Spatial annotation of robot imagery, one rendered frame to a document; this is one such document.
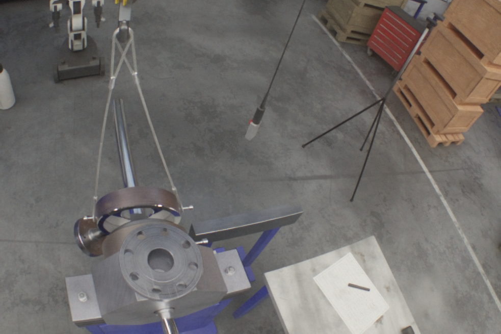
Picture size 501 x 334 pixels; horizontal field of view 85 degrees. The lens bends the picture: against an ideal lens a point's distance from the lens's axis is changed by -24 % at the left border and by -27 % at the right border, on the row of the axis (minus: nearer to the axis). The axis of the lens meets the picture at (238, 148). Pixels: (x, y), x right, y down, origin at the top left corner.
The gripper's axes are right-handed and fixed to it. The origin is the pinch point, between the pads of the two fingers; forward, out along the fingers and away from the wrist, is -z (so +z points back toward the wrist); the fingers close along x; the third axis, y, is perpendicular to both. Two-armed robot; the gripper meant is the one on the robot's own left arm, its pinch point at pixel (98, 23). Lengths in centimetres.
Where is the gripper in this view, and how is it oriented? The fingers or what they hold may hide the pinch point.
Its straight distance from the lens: 362.3
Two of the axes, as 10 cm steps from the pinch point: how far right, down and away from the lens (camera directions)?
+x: 4.2, 6.2, -6.6
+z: 1.6, -7.7, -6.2
